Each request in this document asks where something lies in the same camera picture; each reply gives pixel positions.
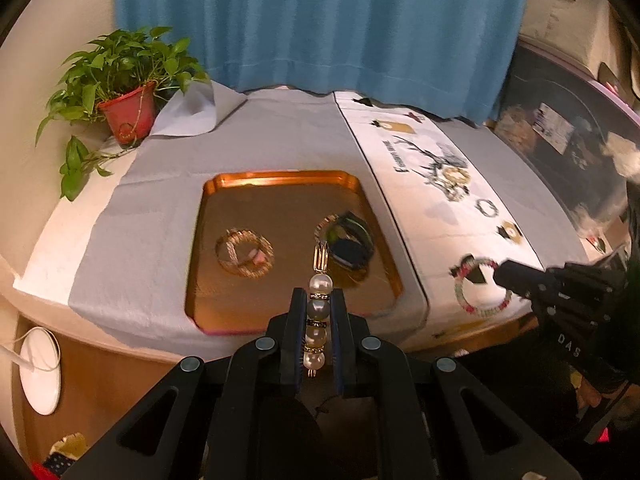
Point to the black smartwatch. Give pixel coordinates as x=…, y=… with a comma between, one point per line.
x=350, y=252

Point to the grey tablecloth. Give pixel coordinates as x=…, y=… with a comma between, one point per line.
x=165, y=200

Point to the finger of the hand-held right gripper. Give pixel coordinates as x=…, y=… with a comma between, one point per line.
x=515, y=277
x=600, y=265

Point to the copper metal tray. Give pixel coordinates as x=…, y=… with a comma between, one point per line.
x=280, y=210

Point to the red plant pot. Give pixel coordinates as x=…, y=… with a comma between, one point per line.
x=127, y=115

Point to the pearl hair clip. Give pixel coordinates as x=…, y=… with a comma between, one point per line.
x=320, y=285

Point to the dark storage box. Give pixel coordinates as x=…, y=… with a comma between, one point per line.
x=565, y=170

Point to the cream fabric box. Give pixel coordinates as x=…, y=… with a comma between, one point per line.
x=565, y=25

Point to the green potted plant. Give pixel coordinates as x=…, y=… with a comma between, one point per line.
x=120, y=55

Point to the white printed table runner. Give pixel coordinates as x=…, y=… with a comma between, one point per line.
x=415, y=240

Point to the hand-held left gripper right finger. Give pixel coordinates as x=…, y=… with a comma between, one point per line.
x=336, y=345

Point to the blue curtain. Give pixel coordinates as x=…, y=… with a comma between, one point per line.
x=325, y=25

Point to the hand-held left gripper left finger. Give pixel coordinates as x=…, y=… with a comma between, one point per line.
x=300, y=345

